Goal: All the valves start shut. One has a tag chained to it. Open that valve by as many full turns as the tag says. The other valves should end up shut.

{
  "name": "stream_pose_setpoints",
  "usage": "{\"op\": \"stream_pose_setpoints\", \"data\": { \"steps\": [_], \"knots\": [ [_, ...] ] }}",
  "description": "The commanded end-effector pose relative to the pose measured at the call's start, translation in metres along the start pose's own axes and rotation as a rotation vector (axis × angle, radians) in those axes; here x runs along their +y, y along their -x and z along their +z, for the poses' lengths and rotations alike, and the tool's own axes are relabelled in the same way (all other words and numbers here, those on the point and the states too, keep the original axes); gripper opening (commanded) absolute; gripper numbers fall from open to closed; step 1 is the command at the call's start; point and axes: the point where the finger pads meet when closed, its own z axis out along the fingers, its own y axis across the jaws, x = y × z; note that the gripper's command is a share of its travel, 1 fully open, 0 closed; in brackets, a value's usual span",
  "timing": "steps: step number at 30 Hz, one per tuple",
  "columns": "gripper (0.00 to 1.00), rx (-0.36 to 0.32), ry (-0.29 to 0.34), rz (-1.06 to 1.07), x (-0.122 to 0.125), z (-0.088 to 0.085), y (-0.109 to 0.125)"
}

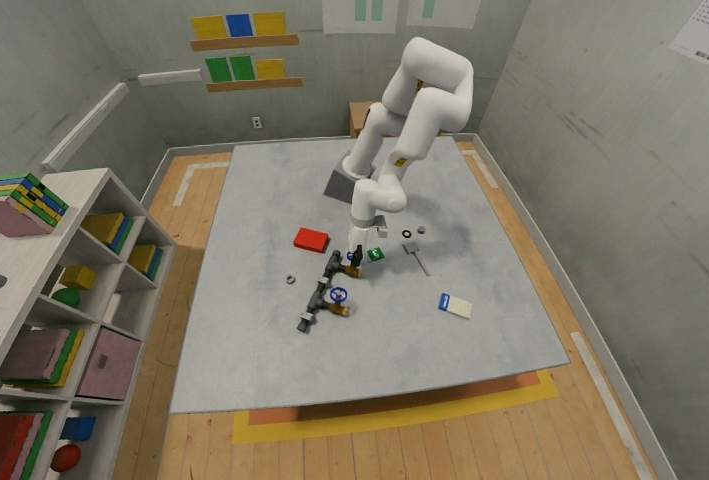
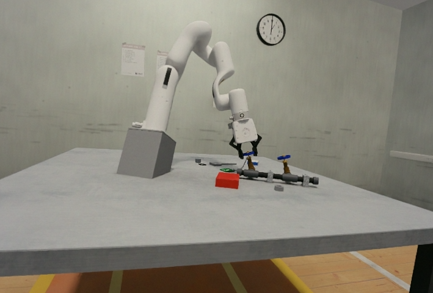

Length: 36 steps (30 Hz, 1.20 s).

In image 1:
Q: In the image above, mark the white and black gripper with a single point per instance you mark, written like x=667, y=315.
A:
x=357, y=243

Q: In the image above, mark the red block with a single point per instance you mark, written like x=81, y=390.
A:
x=311, y=240

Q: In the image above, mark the grey pipe assembly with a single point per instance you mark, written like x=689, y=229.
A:
x=323, y=282

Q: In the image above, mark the green tag with silver chain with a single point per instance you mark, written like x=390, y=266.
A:
x=374, y=254

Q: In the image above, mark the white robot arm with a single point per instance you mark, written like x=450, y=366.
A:
x=432, y=109

